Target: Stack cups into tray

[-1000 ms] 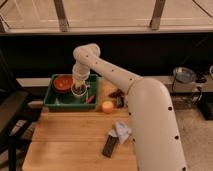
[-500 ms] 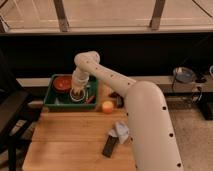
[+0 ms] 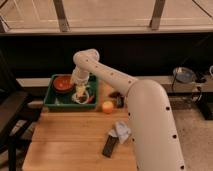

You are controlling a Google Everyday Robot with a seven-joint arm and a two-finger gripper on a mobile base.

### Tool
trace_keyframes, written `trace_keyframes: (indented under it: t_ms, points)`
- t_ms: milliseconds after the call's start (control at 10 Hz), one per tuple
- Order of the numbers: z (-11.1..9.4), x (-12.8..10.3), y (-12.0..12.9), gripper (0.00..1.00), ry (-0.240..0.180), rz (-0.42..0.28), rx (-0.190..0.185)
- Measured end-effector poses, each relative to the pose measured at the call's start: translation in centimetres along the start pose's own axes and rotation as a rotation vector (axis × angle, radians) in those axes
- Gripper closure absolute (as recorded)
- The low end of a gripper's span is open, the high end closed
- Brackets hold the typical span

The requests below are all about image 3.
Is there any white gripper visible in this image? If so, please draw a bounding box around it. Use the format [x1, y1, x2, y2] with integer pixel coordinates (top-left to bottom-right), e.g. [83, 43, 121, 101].
[71, 68, 89, 97]

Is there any white cup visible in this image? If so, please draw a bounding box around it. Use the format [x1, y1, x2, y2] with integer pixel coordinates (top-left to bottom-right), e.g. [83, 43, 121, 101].
[72, 92, 89, 105]

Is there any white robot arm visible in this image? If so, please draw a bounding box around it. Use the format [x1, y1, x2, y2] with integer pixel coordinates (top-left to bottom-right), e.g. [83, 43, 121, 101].
[72, 49, 186, 171]

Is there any green plastic tray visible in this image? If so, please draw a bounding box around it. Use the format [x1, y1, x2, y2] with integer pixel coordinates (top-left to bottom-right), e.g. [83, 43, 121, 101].
[44, 74, 98, 110]

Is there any red bowl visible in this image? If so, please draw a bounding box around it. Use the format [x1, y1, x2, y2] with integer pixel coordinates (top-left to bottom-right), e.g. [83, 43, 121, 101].
[53, 75, 74, 92]

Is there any orange ball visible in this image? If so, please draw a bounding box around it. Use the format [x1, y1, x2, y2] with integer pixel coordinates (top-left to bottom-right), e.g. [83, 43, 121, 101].
[101, 101, 114, 114]

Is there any dark brown small object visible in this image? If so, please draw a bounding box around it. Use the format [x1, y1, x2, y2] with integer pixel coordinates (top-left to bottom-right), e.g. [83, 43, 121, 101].
[109, 91, 124, 108]

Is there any light blue crumpled cloth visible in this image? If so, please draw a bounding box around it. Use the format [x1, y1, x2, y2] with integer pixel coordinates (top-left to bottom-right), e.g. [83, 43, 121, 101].
[108, 121, 131, 144]

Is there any black chair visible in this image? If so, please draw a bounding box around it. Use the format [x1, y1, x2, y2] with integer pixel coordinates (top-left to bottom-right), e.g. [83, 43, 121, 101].
[0, 50, 41, 171]

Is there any black rectangular remote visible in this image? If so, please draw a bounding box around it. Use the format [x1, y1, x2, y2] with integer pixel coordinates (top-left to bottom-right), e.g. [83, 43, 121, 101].
[102, 135, 118, 158]

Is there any blue bowl in background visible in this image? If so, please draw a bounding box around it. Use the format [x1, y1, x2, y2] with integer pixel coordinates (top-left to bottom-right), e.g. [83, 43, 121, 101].
[173, 67, 195, 84]

